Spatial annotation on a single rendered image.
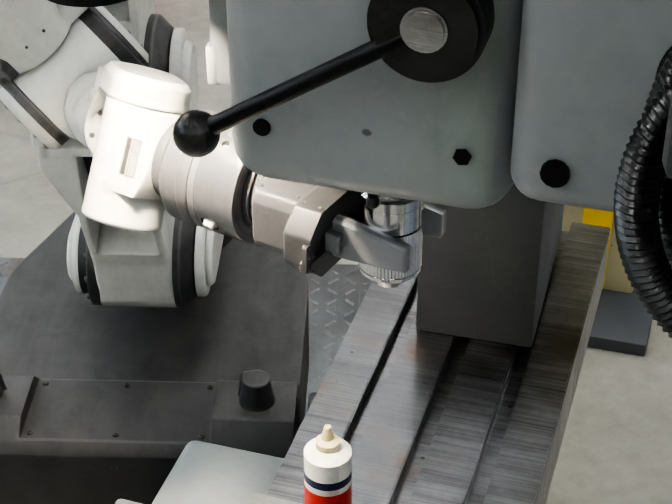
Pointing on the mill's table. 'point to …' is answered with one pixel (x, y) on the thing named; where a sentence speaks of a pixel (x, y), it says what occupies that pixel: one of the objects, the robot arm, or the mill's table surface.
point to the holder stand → (489, 270)
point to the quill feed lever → (447, 63)
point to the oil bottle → (327, 469)
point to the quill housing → (373, 107)
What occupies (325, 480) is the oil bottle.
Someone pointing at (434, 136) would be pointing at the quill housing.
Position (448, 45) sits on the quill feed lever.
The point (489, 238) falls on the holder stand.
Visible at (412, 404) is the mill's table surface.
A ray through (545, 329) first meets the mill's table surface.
